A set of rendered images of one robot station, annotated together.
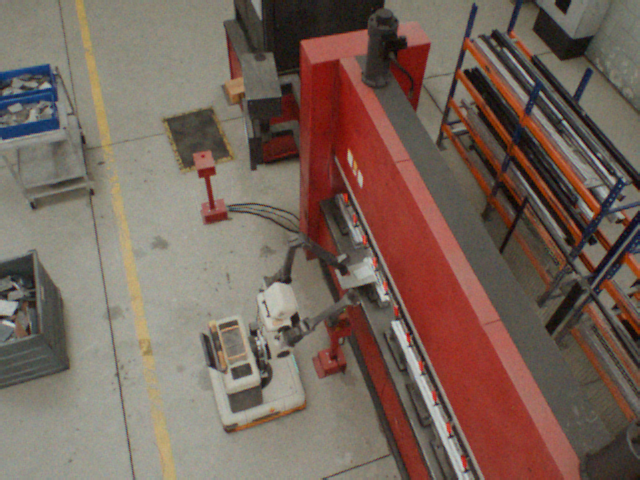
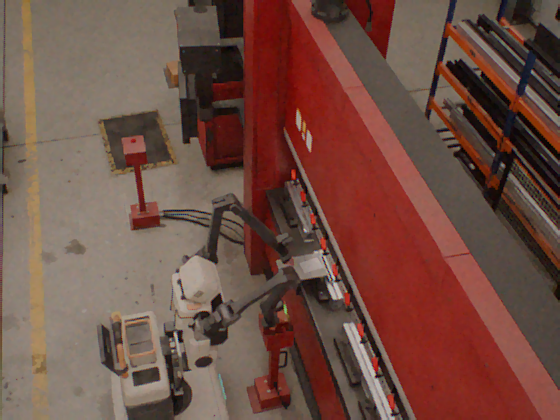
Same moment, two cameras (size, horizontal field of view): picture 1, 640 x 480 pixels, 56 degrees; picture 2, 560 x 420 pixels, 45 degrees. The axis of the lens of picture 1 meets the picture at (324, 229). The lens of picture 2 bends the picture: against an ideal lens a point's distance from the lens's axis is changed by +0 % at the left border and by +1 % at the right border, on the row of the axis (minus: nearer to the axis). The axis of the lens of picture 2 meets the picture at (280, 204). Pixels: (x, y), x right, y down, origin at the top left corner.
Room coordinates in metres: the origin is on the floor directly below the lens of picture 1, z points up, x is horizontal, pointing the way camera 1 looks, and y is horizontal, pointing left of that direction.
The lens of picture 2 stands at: (-0.29, -0.30, 3.98)
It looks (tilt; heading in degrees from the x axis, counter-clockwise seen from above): 43 degrees down; 4
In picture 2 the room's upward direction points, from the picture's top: 3 degrees clockwise
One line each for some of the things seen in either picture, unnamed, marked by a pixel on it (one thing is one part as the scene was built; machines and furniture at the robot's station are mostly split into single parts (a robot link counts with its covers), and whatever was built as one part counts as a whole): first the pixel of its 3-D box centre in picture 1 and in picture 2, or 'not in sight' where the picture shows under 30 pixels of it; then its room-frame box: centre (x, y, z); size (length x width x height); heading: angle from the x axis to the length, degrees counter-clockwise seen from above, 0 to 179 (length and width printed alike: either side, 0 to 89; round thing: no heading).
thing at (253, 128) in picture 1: (253, 134); (188, 101); (3.36, 0.61, 1.42); 0.45 x 0.12 x 0.36; 14
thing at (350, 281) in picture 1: (355, 275); (301, 268); (2.38, -0.25, 1.00); 0.26 x 0.18 x 0.01; 111
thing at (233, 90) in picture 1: (237, 88); (181, 70); (4.32, 0.89, 1.04); 0.30 x 0.26 x 0.12; 22
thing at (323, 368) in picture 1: (329, 361); (268, 391); (2.11, -0.11, 0.06); 0.25 x 0.20 x 0.12; 112
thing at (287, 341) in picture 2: (337, 321); (275, 326); (2.12, -0.14, 0.75); 0.20 x 0.16 x 0.18; 22
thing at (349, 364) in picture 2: (395, 350); (347, 360); (1.85, -0.55, 0.89); 0.30 x 0.05 x 0.03; 21
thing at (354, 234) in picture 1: (348, 220); (298, 210); (2.95, -0.19, 0.92); 0.50 x 0.06 x 0.10; 21
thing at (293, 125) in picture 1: (290, 141); (234, 119); (3.55, 0.34, 1.17); 0.40 x 0.24 x 0.07; 21
